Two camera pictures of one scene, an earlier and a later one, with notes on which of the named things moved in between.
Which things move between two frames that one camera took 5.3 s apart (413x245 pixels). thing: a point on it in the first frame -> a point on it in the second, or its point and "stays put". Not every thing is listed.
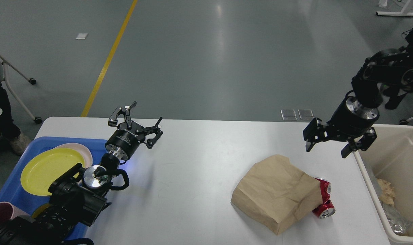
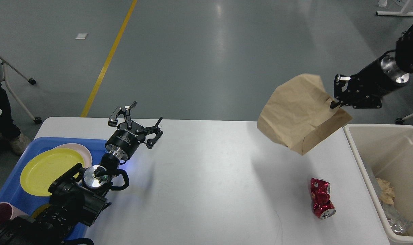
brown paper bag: [276, 194] -> [298, 113]
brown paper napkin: [387, 192] stays put
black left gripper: [125, 141] stays put
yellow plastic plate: [40, 172] stays put
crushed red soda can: [326, 209] stays put
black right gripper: [351, 120] -> [363, 89]
